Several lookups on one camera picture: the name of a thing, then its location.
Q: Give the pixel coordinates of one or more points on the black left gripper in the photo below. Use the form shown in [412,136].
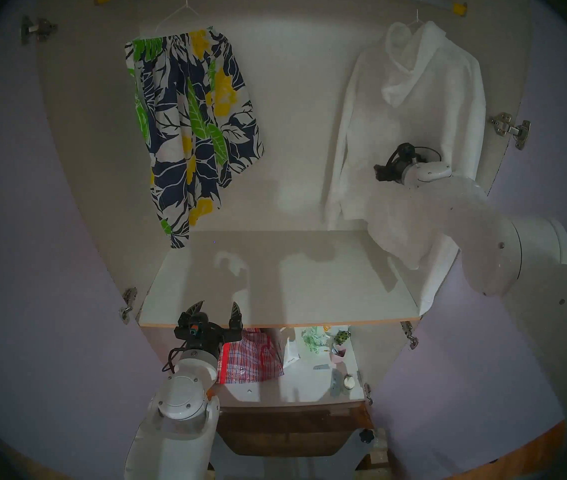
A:
[198,331]

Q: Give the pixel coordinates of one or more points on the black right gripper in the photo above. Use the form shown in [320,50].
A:
[398,164]

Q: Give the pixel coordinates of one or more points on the white hoodie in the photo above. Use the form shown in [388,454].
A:
[413,114]

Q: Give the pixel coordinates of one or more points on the floral print shorts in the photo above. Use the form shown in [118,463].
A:
[188,129]

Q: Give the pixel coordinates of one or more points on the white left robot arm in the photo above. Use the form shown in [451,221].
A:
[183,399]

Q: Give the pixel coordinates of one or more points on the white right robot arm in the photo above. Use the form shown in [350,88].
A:
[483,234]

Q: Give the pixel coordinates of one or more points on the lilac wardrobe door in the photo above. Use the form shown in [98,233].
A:
[38,284]
[463,384]

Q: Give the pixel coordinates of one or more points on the red plaid woven bag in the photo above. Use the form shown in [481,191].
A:
[248,359]

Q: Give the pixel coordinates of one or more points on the small white bag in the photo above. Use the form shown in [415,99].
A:
[291,351]

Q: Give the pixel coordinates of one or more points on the metal door hinge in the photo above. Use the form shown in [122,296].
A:
[38,30]
[366,389]
[128,304]
[408,334]
[506,126]

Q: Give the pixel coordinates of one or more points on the pale green crumpled item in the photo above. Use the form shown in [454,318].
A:
[313,340]

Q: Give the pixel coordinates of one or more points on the white lower shelf board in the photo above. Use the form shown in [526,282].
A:
[298,389]

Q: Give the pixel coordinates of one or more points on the small green toy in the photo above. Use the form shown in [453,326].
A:
[342,337]

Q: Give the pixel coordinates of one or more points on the pink cup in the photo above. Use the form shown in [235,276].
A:
[337,354]

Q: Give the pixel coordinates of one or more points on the brown wooden drawer front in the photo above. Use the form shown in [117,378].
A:
[288,429]

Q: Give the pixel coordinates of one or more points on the white round object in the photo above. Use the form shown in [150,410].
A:
[349,382]

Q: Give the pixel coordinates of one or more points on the black knob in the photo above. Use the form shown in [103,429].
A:
[366,435]

